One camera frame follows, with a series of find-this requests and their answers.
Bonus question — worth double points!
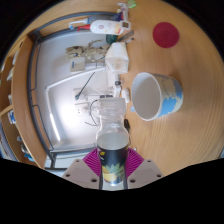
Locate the flat round red coaster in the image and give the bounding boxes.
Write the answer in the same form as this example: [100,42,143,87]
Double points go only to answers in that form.
[152,21,180,49]

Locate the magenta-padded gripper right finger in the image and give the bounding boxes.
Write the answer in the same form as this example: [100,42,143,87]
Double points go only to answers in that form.
[125,148,164,190]

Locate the white pump bottle red top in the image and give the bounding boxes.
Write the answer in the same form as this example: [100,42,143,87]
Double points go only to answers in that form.
[68,19,132,36]

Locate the clear bottle with dark label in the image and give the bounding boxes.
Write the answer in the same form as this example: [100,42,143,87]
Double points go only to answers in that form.
[95,97,130,187]

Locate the brown tree figurine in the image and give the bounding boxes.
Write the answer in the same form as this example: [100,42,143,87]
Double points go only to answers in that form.
[65,39,111,61]

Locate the white earbuds case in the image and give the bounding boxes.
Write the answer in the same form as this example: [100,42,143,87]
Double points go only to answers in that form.
[120,88,131,104]

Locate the white tissue pack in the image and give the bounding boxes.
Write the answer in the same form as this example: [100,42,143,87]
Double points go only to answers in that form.
[105,41,130,75]

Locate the grey metal frame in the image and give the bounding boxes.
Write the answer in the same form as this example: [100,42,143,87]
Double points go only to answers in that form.
[27,11,118,168]

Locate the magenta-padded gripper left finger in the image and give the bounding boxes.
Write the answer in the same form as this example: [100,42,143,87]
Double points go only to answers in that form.
[61,148,101,190]

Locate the white power strip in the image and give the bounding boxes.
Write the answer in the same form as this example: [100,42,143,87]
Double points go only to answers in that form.
[73,87,118,101]

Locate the white mug with blue patches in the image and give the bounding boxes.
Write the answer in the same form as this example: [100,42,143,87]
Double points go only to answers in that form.
[130,72,184,122]

